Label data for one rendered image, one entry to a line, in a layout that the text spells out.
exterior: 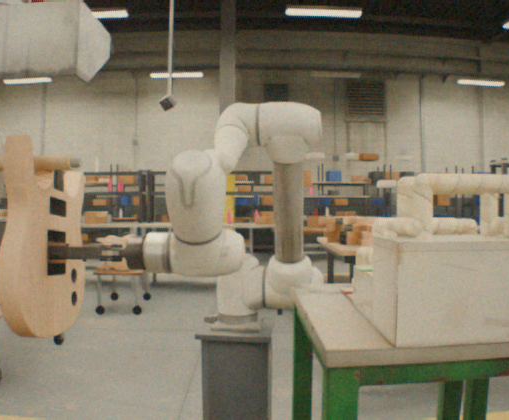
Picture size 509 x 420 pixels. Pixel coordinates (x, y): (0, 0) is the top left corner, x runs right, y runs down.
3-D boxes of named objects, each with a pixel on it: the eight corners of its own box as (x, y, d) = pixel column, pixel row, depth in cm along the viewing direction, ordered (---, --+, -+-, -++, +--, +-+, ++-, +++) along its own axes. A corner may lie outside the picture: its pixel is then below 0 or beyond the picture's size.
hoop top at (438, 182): (416, 192, 67) (416, 173, 67) (409, 193, 70) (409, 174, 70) (528, 193, 67) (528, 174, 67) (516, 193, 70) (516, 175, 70)
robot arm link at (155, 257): (176, 273, 96) (150, 273, 96) (176, 233, 97) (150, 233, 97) (168, 275, 87) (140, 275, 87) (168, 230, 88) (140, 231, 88)
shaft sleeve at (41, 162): (-11, 157, 84) (-3, 155, 87) (-9, 172, 85) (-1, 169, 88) (68, 155, 84) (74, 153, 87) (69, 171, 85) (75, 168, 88)
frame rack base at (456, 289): (395, 349, 65) (399, 242, 65) (369, 323, 81) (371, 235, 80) (544, 339, 66) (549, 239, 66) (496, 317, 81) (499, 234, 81)
